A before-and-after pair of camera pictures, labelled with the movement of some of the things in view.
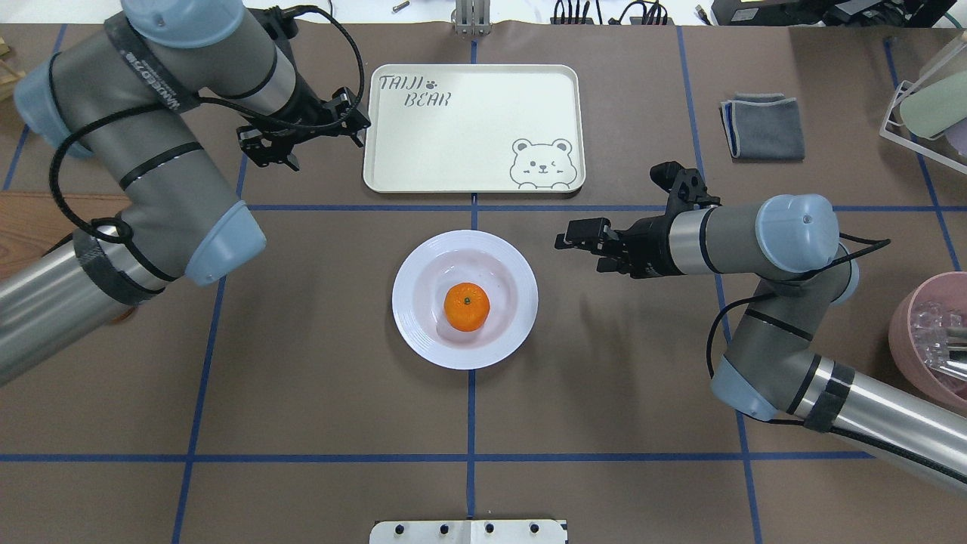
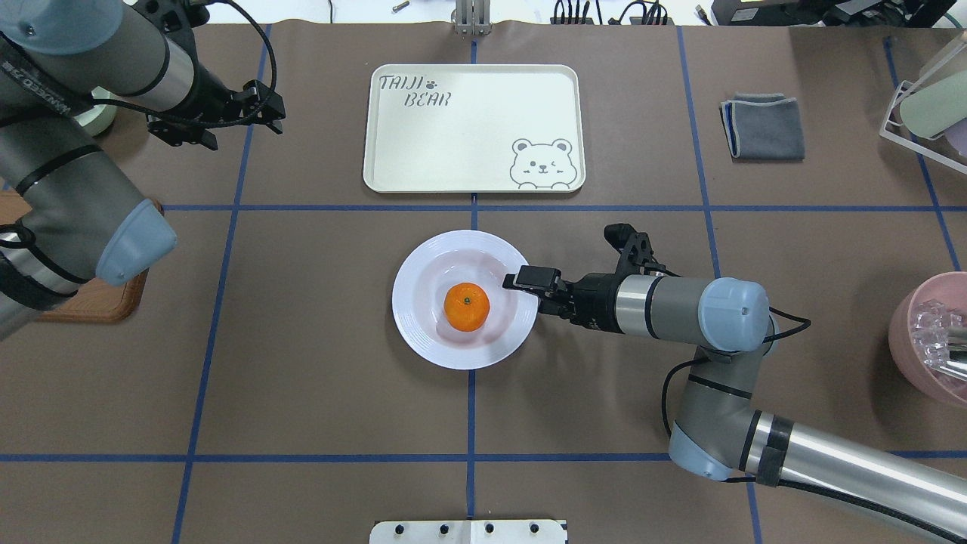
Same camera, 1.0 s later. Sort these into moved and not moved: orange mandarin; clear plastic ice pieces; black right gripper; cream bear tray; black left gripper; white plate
Moved: black right gripper; black left gripper
Not moved: orange mandarin; white plate; cream bear tray; clear plastic ice pieces
